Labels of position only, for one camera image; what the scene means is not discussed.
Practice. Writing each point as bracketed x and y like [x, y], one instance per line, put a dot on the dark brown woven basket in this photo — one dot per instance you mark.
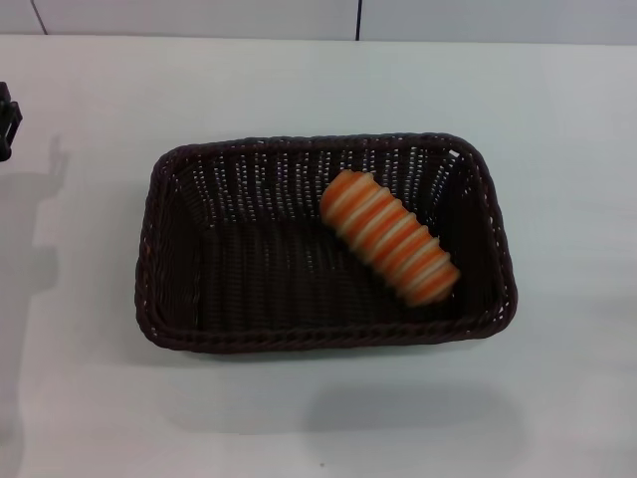
[259, 279]

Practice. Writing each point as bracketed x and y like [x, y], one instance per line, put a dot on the black vertical wall strip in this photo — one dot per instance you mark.
[358, 20]

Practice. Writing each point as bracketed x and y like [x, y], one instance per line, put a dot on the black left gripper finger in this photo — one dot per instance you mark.
[9, 129]

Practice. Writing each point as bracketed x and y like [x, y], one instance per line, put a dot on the orange striped bread roll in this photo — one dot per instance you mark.
[388, 238]

